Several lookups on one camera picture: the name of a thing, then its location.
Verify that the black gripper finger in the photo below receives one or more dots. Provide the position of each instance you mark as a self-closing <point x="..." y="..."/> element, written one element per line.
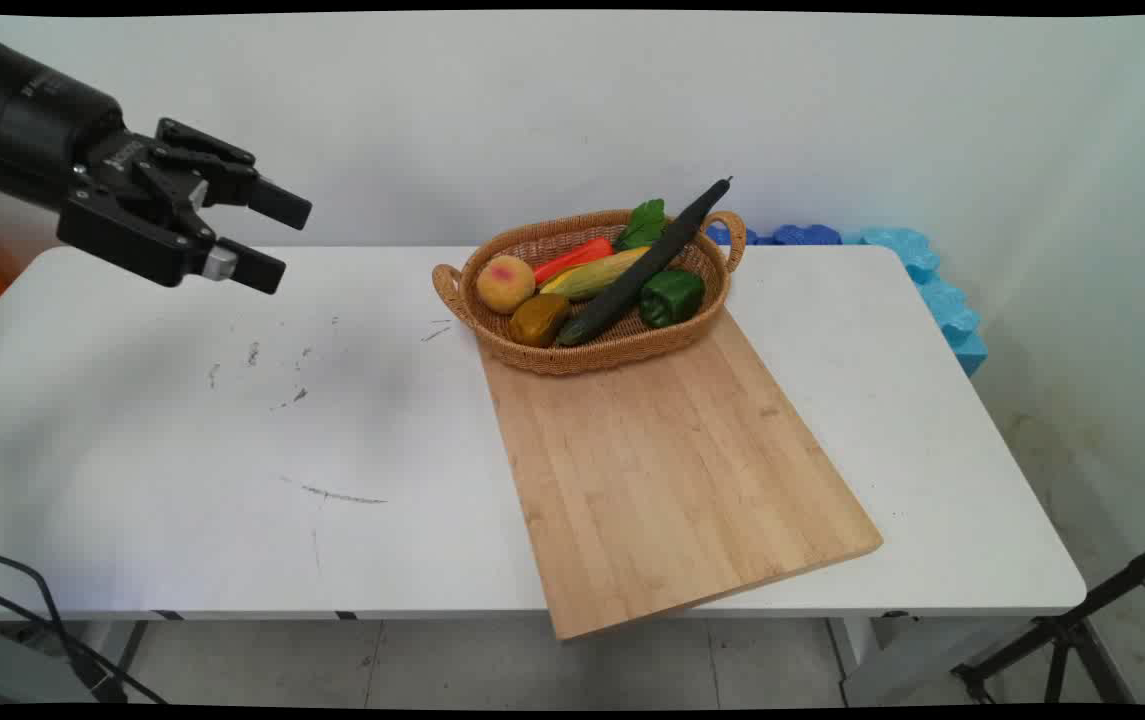
<point x="142" y="245"/>
<point x="277" y="203"/>

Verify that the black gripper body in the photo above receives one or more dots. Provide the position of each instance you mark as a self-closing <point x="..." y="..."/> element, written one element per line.
<point x="137" y="170"/>

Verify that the dark green toy cucumber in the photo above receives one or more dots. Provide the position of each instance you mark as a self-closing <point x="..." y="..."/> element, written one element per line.
<point x="634" y="288"/>

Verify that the toy peach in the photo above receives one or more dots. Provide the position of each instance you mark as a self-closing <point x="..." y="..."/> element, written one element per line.
<point x="505" y="284"/>

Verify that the brown toy potato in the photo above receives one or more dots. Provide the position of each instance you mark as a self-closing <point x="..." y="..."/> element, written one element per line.
<point x="536" y="320"/>

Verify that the orange toy carrot green leaf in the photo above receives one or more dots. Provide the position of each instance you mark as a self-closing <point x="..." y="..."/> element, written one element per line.
<point x="572" y="260"/>

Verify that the yellow toy corn cob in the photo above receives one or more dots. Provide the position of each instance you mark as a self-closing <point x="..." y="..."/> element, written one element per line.
<point x="594" y="279"/>

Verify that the woven wicker basket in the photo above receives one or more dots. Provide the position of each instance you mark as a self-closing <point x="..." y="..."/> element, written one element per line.
<point x="622" y="352"/>

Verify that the green toy bell pepper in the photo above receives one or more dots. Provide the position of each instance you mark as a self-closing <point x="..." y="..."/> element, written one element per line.
<point x="672" y="297"/>

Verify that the wooden cutting board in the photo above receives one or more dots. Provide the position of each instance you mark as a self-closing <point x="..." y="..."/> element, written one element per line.
<point x="672" y="480"/>

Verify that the dark blue foam piece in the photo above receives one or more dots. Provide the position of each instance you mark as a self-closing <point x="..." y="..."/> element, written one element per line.
<point x="807" y="235"/>

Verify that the light blue foam piece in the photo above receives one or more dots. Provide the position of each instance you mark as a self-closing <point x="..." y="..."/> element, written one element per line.
<point x="942" y="300"/>

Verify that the white table leg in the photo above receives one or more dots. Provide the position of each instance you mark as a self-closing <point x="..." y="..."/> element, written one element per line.
<point x="857" y="655"/>

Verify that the black tripod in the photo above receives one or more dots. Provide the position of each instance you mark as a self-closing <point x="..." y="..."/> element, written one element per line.
<point x="1072" y="630"/>

